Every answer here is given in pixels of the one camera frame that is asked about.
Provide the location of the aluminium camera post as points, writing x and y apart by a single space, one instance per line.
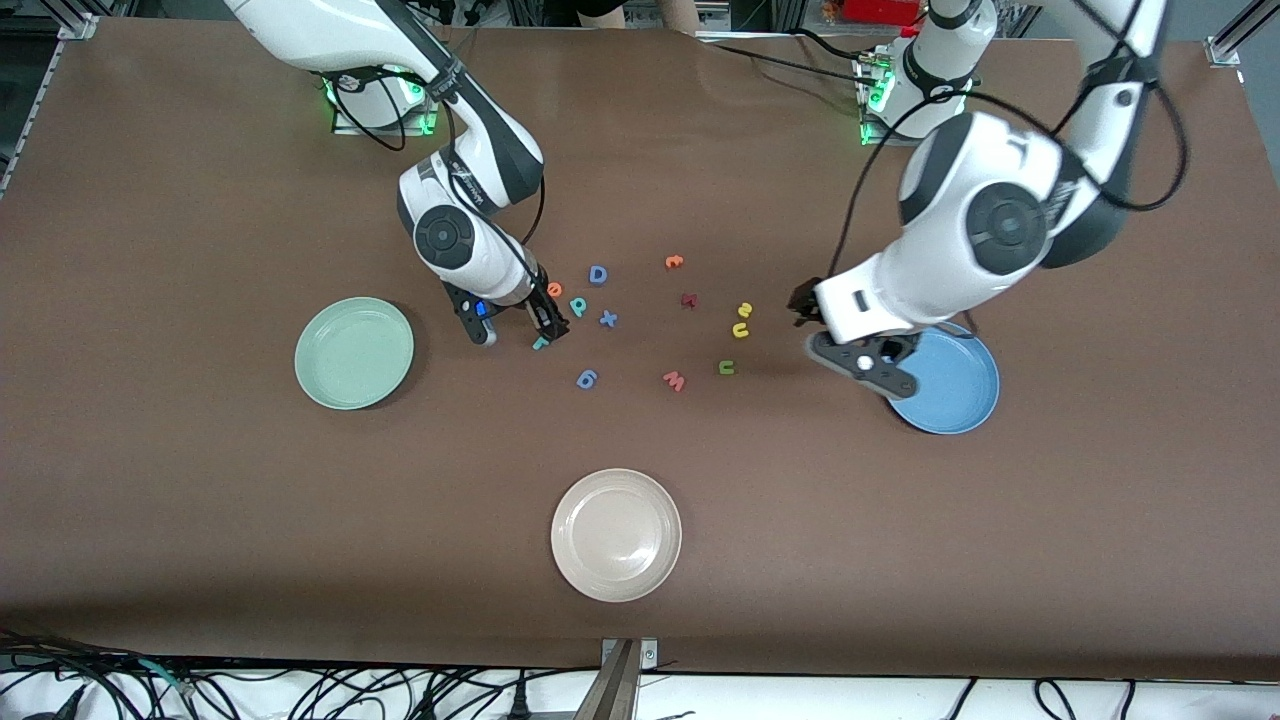
615 690

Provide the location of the red box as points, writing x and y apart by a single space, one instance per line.
880 10

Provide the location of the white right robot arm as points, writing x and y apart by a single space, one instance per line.
300 30

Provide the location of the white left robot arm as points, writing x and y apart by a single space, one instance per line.
940 275

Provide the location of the blue plate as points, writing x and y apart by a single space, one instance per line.
950 390

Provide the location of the beige plate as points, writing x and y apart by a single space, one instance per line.
616 535

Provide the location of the dark-clothed person body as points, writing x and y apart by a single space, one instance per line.
600 8

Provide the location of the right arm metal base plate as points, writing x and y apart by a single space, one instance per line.
385 131

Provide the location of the background metal rack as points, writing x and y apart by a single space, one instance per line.
770 10

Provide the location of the aluminium frame profile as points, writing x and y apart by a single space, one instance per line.
28 110
78 22
1225 48

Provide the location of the teal foam letter P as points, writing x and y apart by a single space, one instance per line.
578 303

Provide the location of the bare skin-toned person limb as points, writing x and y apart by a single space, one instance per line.
680 15

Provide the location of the pale green plate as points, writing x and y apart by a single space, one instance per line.
354 353

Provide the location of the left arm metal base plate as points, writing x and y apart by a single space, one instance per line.
905 143

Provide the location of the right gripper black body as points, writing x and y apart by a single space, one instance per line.
541 309

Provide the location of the blue foam letter D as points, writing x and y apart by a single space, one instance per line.
592 275

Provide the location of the pink foam letter w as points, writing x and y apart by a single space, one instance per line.
674 381

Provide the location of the brown table cover sheet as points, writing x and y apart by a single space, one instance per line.
640 180

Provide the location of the blue six-shaped foam letter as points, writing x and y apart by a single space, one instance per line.
587 380

